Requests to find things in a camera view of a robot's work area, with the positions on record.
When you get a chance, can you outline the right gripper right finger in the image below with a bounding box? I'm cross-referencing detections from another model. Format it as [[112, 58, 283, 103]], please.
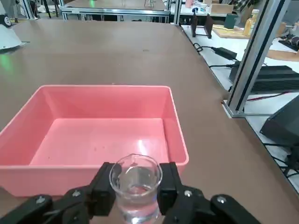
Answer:
[[157, 162, 262, 224]]

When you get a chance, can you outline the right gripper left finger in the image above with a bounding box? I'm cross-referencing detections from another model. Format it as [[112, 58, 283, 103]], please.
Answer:
[[0, 162, 116, 224]]

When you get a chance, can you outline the small glass beaker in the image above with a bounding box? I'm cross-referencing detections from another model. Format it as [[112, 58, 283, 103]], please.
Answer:
[[109, 153, 164, 224]]

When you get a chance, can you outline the pink plastic container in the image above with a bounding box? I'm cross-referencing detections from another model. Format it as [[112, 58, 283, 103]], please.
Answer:
[[0, 85, 190, 198]]

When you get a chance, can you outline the orange liquid bottle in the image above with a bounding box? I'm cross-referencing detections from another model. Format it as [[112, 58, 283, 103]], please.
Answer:
[[242, 9, 260, 37]]

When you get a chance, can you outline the dark grey power box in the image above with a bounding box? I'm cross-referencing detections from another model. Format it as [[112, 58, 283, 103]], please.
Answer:
[[260, 95, 299, 147]]

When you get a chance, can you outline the large black power box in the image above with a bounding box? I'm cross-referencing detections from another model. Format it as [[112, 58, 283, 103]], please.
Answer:
[[228, 66, 299, 95]]

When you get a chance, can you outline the dark rack stand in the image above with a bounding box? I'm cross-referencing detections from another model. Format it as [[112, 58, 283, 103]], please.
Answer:
[[190, 10, 214, 39]]

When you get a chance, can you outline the dark green box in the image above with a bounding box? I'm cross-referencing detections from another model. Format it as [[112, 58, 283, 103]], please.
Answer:
[[225, 13, 239, 30]]

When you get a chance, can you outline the aluminium frame post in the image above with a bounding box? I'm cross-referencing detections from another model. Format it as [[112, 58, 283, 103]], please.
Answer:
[[221, 0, 289, 119]]

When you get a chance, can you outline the black adapter with looped cable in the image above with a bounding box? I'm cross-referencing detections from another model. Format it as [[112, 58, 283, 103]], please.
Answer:
[[193, 42, 238, 61]]

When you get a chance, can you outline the aluminium frame table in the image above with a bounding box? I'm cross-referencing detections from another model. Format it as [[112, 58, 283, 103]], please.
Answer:
[[59, 0, 172, 24]]

